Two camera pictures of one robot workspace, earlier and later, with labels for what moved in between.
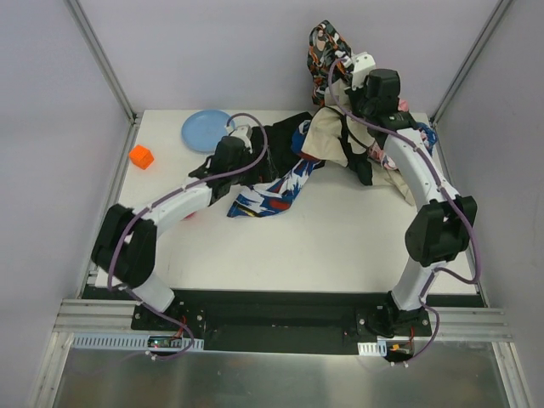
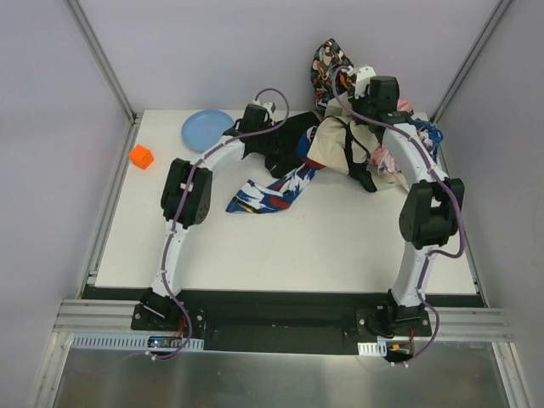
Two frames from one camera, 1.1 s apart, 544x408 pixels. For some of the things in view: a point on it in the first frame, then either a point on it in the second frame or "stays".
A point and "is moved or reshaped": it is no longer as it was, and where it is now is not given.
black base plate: [286, 320] stays
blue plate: [204, 130] stays
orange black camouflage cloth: [326, 53] is moved or reshaped
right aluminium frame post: [501, 8] stays
